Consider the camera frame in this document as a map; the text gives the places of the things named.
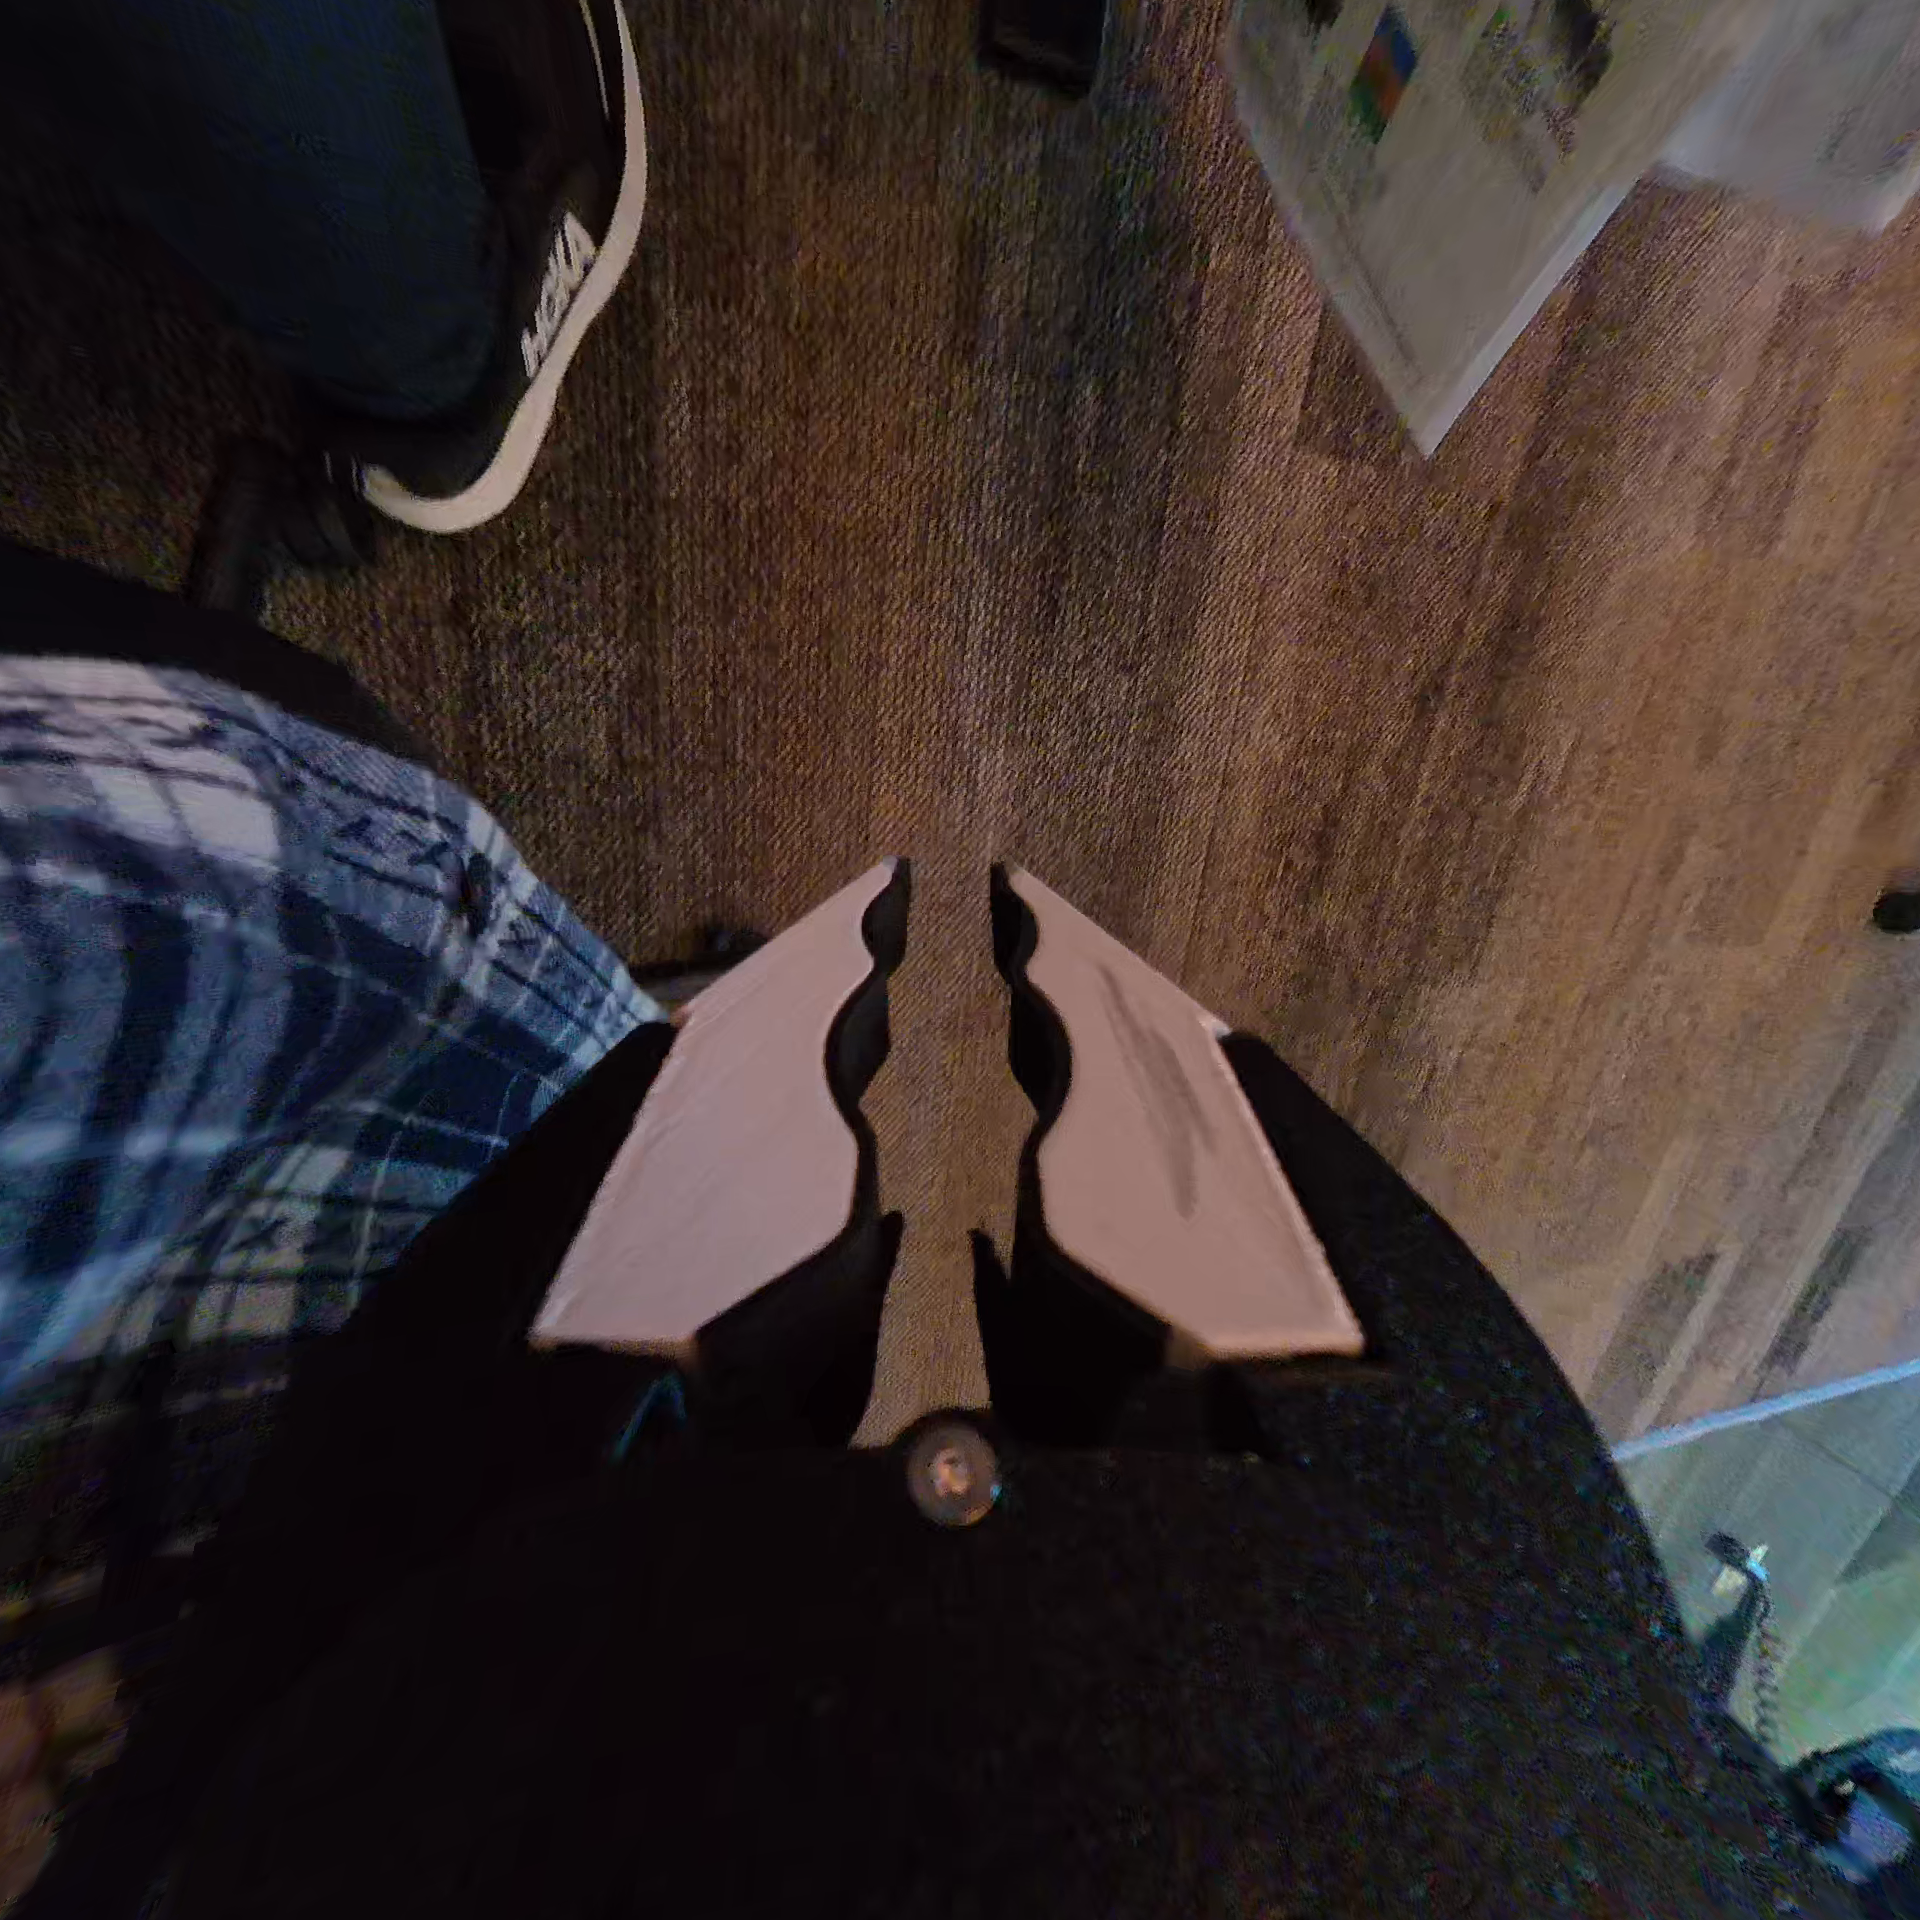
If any person's plaid shirt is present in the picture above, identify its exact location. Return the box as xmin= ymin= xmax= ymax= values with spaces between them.
xmin=0 ymin=655 xmax=668 ymax=1441

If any printed paper sheet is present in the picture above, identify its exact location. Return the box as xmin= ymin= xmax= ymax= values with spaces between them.
xmin=1225 ymin=0 xmax=1772 ymax=457

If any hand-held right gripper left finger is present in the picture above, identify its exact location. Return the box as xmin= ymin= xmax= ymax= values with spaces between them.
xmin=534 ymin=860 xmax=912 ymax=1357

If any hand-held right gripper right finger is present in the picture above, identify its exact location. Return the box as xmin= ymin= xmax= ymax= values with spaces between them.
xmin=993 ymin=868 xmax=1369 ymax=1359

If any person's dark trouser leg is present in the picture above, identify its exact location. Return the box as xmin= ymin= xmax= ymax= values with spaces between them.
xmin=0 ymin=0 xmax=513 ymax=422

